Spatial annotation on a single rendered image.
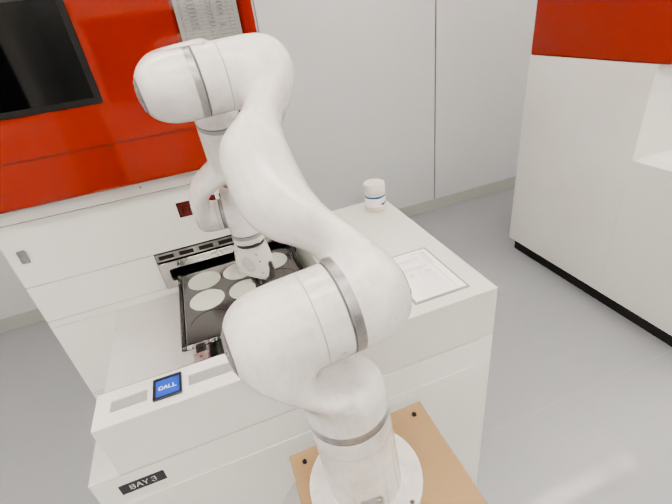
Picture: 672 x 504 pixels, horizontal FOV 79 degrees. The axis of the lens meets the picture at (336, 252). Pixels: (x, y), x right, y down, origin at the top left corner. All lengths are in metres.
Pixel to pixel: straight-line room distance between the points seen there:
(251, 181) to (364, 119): 2.55
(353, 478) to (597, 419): 1.57
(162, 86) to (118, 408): 0.62
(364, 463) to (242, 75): 0.57
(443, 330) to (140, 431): 0.68
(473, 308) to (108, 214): 1.04
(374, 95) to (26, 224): 2.28
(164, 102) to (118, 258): 0.85
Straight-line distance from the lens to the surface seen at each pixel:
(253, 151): 0.54
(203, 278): 1.34
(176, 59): 0.65
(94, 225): 1.38
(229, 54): 0.65
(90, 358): 1.64
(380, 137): 3.13
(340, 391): 0.54
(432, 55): 3.23
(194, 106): 0.64
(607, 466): 1.99
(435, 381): 1.12
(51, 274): 1.47
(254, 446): 1.04
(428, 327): 0.98
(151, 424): 0.93
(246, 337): 0.45
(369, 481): 0.68
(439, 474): 0.78
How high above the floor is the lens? 1.58
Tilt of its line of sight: 31 degrees down
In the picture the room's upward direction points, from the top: 8 degrees counter-clockwise
